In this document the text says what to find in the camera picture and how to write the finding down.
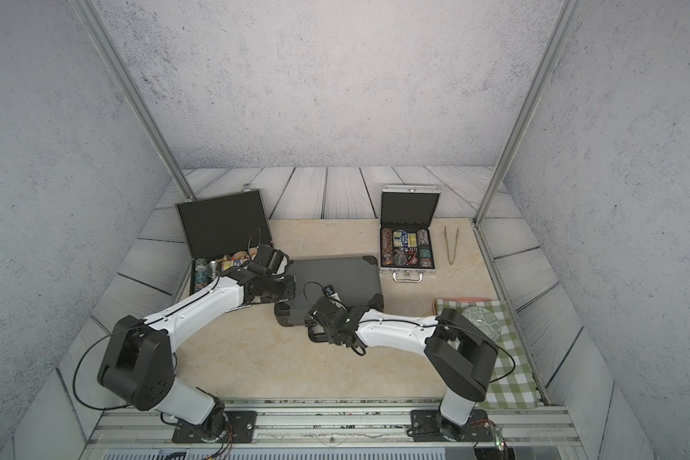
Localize black poker case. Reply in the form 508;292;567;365
176;190;273;295
274;256;384;327

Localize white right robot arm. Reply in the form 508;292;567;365
309;296;502;440

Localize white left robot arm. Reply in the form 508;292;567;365
97;245;295;435

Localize small silver poker case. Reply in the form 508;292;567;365
379;184;441;284

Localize wooden tongs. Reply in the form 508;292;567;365
444;226;460;266

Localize green checkered cloth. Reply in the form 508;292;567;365
432;297;542;409

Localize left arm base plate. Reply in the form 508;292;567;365
172;410;258;444

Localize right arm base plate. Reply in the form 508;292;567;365
406;409;495;443

